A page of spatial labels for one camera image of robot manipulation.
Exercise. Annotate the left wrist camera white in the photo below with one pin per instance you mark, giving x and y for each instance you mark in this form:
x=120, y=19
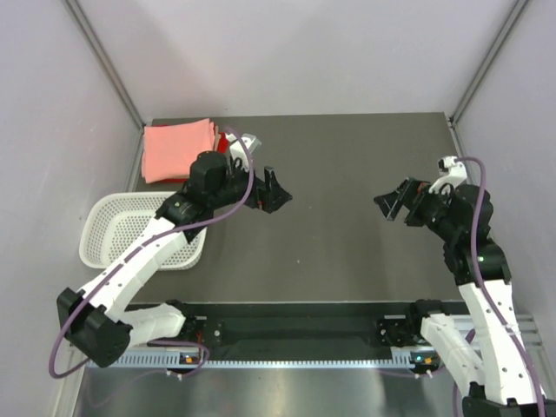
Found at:
x=238, y=148

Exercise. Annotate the left aluminium frame post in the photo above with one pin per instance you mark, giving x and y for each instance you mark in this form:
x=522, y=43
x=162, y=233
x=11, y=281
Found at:
x=78, y=14

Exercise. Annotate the salmon pink t-shirt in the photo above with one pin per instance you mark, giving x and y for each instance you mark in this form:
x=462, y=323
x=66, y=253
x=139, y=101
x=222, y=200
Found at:
x=174, y=150

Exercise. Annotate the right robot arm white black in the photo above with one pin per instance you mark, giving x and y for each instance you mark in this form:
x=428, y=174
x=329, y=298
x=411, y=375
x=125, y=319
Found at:
x=498, y=377

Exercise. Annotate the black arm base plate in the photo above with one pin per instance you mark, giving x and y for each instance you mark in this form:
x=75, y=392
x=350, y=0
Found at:
x=365, y=324

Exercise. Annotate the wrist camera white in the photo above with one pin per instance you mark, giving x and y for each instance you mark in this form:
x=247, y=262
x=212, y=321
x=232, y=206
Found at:
x=238, y=148
x=452, y=174

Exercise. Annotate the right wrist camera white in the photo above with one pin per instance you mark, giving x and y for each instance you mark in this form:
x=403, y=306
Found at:
x=452, y=174

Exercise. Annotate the right aluminium frame post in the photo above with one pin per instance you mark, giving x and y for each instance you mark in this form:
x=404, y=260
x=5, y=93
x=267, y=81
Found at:
x=512, y=19

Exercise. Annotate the white perforated plastic basket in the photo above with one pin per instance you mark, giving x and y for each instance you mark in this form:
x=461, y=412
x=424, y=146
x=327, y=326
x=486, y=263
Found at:
x=115, y=222

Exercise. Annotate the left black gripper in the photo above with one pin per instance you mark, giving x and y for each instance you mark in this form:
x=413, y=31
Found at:
x=268, y=195

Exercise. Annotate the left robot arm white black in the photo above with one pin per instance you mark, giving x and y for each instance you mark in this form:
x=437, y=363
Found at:
x=96, y=319

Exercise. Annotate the grey slotted cable duct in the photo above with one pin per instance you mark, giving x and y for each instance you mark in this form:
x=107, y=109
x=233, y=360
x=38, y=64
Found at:
x=189, y=358

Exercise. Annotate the aluminium frame post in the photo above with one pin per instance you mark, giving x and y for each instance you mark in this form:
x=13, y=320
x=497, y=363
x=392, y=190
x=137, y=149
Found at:
x=78, y=14
x=512, y=19

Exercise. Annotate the folded red t-shirt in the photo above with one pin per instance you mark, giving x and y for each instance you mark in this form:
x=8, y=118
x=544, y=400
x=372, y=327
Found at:
x=222, y=143

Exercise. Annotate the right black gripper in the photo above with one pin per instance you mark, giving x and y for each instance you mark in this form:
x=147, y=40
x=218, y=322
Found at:
x=412, y=193

